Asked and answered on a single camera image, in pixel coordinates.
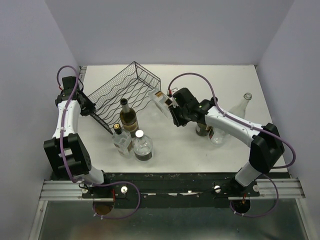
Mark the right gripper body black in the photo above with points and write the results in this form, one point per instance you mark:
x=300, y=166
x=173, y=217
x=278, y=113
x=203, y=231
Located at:
x=179, y=115

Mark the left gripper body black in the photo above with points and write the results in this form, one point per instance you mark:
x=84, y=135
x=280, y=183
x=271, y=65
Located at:
x=88, y=107

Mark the clear square bottle black label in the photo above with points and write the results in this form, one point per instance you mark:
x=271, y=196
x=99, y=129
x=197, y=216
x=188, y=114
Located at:
x=158, y=97

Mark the black wire wine rack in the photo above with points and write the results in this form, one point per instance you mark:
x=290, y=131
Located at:
x=133, y=83

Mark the olive green wine bottle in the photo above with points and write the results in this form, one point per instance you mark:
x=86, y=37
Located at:
x=128, y=118

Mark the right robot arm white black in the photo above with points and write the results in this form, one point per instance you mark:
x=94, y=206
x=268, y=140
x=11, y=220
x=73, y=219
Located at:
x=263, y=140

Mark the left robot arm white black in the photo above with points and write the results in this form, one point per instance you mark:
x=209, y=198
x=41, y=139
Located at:
x=66, y=145

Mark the green open wine bottle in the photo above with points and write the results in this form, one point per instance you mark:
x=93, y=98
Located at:
x=202, y=130

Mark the round clear flask bottle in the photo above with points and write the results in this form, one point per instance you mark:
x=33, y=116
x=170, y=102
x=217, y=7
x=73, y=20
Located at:
x=218, y=137

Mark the square clear bottle dark cap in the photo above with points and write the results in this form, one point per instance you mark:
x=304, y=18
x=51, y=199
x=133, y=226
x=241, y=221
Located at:
x=122, y=140

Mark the round clear bottle silver cap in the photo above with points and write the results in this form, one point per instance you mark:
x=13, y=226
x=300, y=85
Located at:
x=142, y=146

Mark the tall clear frosted bottle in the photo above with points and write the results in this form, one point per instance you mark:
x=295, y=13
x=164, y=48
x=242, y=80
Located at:
x=239, y=110

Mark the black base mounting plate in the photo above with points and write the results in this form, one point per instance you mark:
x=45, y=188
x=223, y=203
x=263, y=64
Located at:
x=175, y=190

